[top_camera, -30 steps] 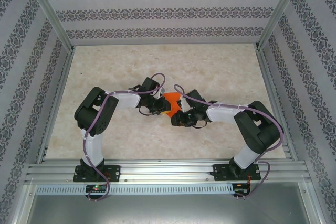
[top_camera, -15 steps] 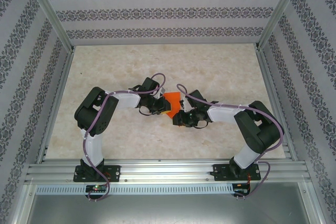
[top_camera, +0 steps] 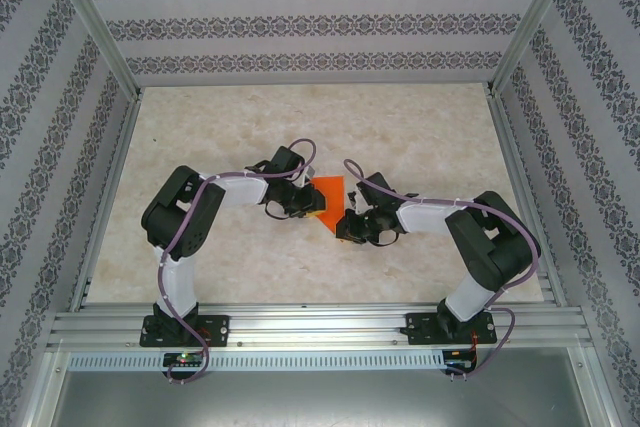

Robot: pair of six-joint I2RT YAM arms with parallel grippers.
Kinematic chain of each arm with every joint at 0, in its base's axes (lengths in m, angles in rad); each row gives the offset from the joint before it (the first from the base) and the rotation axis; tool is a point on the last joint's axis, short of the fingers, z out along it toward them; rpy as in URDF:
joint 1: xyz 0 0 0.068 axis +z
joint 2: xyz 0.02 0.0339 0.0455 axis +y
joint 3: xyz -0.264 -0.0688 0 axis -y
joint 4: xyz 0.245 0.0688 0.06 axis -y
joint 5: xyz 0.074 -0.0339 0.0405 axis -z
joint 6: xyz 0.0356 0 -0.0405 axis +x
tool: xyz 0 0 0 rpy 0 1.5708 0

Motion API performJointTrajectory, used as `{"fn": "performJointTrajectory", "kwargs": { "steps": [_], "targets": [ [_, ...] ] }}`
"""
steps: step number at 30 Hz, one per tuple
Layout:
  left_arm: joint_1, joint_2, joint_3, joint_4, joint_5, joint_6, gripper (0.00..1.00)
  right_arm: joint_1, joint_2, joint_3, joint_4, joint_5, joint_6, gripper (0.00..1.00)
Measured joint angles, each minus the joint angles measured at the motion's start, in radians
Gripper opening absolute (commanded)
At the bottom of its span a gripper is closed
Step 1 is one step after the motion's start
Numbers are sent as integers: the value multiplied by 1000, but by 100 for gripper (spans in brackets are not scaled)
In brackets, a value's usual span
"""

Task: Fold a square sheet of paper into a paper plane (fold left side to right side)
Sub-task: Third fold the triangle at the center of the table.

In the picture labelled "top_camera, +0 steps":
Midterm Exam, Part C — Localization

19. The orange cloth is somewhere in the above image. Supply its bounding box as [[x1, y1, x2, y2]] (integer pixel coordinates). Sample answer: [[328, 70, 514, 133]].
[[310, 175, 349, 243]]

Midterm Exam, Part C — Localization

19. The grey metal shelf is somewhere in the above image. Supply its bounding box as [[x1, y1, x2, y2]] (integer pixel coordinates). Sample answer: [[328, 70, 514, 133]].
[[29, 349, 616, 427]]

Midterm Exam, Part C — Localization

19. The black right gripper cable loop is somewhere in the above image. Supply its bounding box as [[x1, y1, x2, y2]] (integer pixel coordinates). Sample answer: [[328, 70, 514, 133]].
[[372, 229, 402, 249]]

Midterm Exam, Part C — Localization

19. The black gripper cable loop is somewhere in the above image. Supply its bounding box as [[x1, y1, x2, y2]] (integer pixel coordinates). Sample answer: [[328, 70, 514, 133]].
[[264, 200, 297, 221], [372, 229, 402, 249]]

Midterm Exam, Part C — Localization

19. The black left gripper cable loop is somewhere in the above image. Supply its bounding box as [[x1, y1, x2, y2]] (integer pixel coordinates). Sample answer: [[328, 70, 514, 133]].
[[264, 200, 297, 221]]

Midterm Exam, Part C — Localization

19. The aluminium mounting rail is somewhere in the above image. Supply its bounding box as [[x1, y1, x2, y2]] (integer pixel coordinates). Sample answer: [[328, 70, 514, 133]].
[[47, 302, 594, 351]]

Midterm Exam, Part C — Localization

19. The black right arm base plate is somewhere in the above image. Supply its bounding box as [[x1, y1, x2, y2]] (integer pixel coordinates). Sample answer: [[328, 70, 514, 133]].
[[405, 311, 497, 347]]

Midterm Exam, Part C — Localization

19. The slotted grey cable duct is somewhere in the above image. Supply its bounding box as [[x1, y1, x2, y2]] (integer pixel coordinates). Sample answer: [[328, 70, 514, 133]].
[[67, 350, 474, 372]]

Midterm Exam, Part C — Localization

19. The aluminium side rail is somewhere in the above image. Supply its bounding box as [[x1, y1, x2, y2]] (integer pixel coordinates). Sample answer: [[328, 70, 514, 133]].
[[67, 89, 146, 312], [485, 89, 570, 307]]

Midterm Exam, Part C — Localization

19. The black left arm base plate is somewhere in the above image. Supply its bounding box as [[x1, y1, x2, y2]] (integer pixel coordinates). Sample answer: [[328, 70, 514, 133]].
[[139, 314, 231, 348]]

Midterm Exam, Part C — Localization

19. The aluminium frame post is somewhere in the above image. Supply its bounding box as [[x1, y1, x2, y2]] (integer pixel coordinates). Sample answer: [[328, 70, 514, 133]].
[[485, 0, 585, 98], [38, 0, 144, 101]]

